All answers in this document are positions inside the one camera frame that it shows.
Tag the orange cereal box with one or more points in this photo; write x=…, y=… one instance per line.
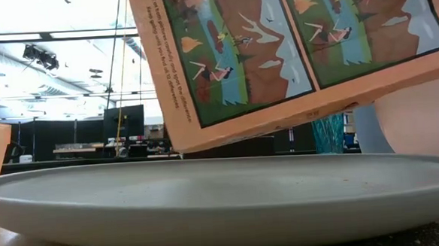
x=238, y=43

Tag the grey round plate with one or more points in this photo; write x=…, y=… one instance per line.
x=223, y=198

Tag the black computer monitor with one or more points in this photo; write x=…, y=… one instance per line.
x=123, y=122

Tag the teal patterned tumbler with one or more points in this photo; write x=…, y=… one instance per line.
x=329, y=134

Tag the background workbench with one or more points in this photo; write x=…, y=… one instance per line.
x=78, y=149

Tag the light blue plastic cup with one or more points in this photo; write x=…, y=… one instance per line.
x=368, y=130

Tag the black ceiling track light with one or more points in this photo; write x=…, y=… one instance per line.
x=41, y=57

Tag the small white box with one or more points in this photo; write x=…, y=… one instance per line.
x=25, y=158

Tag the pale pink bowl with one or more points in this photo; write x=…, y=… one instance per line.
x=419, y=120

